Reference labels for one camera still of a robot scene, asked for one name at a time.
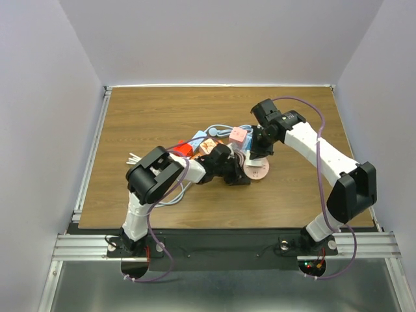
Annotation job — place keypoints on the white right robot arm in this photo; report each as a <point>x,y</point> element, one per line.
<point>353,184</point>

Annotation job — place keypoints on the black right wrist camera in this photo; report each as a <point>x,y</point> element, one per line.
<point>265,111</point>

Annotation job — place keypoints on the light blue round power strip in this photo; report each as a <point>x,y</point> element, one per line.
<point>194,169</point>

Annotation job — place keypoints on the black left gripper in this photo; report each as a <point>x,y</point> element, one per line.
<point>237,177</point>

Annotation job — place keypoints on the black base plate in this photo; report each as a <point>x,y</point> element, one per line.
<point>224,249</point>

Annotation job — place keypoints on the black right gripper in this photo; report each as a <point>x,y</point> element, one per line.
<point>258,152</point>

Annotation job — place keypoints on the light blue flat adapter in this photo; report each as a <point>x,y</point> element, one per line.
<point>197,139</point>

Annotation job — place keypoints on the blue socket adapter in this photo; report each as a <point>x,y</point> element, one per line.
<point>247,143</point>

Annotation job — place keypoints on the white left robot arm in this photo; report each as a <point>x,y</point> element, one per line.
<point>160,171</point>

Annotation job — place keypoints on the white cube socket adapter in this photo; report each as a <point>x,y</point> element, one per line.
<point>255,162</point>

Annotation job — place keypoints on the pink cube socket adapter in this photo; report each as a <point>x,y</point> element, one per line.
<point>237,136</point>

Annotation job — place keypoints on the red cube adapter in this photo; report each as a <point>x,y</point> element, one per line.
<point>184,148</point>

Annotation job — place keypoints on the pink round power strip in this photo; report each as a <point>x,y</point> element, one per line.
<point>252,172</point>

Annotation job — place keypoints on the pink patterned cube adapter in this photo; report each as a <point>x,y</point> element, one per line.
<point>208,145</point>

